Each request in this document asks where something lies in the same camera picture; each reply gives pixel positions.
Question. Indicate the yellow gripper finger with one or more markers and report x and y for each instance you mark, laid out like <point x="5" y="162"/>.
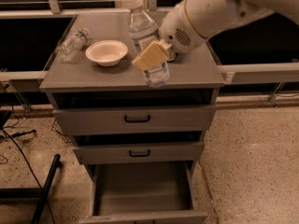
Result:
<point x="155" y="54"/>

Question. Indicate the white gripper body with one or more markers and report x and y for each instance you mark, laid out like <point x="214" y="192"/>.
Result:
<point x="177" y="28"/>

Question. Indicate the clear water bottle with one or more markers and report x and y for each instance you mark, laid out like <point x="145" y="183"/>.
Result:
<point x="143" y="30"/>

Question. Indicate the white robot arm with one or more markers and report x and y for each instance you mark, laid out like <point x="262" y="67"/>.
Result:
<point x="191" y="23"/>

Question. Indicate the grey top drawer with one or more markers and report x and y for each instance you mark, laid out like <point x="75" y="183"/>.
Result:
<point x="153" y="119"/>

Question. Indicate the grey drawer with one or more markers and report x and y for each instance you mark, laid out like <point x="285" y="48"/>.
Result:
<point x="111" y="154"/>
<point x="143" y="193"/>
<point x="153" y="119"/>

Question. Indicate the crushed clear plastic bottle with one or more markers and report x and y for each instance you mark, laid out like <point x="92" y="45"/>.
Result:
<point x="68" y="49"/>

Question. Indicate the grey drawer cabinet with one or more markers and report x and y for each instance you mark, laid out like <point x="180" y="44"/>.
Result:
<point x="194" y="80"/>

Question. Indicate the grey middle drawer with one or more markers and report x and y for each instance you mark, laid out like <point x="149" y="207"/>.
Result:
<point x="111" y="154"/>

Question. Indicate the grey bottom drawer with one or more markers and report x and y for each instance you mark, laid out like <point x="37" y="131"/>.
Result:
<point x="143" y="193"/>

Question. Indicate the blue soda can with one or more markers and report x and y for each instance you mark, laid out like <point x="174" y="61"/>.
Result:
<point x="172" y="56"/>

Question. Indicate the white paper bowl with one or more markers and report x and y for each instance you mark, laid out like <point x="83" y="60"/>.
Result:
<point x="107" y="52"/>

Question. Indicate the black metal stand leg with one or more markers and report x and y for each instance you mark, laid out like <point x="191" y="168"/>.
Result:
<point x="34" y="193"/>

